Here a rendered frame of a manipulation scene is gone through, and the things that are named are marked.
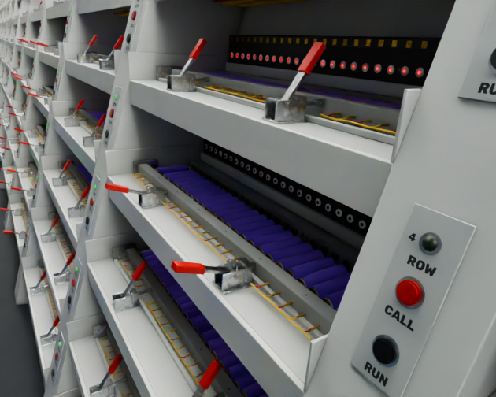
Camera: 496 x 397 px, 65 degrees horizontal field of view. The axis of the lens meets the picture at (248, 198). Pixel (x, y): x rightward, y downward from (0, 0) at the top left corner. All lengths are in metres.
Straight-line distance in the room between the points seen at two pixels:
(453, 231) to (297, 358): 0.18
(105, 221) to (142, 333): 0.28
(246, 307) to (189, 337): 0.22
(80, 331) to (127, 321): 0.28
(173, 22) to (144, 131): 0.22
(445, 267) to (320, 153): 0.14
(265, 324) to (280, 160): 0.16
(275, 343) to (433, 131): 0.23
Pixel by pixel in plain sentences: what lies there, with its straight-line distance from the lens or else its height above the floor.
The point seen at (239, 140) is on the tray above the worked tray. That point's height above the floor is 0.89.
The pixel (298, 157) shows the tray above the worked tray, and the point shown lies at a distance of 0.36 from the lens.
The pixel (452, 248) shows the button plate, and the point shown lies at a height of 0.88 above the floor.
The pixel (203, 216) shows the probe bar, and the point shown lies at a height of 0.76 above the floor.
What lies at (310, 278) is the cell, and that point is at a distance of 0.45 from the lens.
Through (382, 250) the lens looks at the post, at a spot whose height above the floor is 0.86.
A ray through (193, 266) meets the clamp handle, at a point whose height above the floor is 0.75.
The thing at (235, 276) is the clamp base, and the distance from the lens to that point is 0.44.
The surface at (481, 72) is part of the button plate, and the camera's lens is 0.28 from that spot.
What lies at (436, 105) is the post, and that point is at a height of 0.96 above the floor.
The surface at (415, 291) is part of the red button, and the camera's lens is 0.27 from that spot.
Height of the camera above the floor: 0.92
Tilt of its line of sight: 11 degrees down
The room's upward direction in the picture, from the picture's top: 17 degrees clockwise
